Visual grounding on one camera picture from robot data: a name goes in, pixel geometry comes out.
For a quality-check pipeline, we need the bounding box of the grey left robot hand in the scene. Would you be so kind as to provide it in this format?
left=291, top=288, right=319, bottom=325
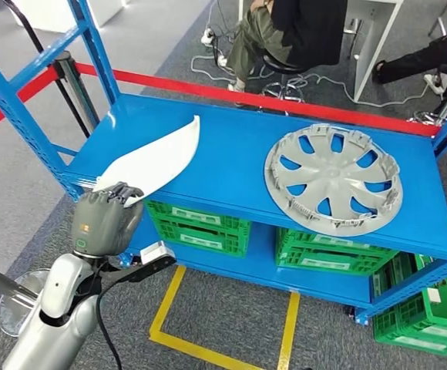
left=70, top=182, right=145, bottom=258

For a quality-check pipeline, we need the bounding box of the white curved plastic part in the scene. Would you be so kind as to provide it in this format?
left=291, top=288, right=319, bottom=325
left=92, top=115, right=202, bottom=208

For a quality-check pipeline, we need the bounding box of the blue metal shelf rack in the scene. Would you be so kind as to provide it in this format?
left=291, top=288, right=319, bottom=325
left=0, top=0, right=447, bottom=328

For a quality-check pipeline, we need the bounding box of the chrome barrier stanchion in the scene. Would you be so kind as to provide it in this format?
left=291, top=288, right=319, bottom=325
left=0, top=257, right=51, bottom=339
left=52, top=49, right=102, bottom=140

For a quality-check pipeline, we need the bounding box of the red barrier belt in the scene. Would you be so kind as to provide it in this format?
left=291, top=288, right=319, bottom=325
left=0, top=62, right=447, bottom=145

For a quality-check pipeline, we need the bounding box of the white plinth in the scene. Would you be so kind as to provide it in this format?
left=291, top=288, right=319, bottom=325
left=11, top=0, right=126, bottom=34

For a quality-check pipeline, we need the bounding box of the grey wheel hubcap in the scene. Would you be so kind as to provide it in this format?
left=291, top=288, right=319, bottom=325
left=263, top=123, right=404, bottom=237

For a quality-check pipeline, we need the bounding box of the person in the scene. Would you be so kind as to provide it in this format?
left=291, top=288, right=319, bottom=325
left=225, top=0, right=349, bottom=94
left=371, top=25, right=447, bottom=86

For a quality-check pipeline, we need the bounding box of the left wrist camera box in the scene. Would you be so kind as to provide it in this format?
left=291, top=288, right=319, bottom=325
left=108, top=240, right=177, bottom=284

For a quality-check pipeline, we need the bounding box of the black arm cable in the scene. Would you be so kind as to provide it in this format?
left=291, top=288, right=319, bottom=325
left=95, top=265, right=140, bottom=370

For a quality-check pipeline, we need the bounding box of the white floor cable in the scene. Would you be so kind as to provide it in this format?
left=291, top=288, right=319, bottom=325
left=190, top=48, right=433, bottom=109

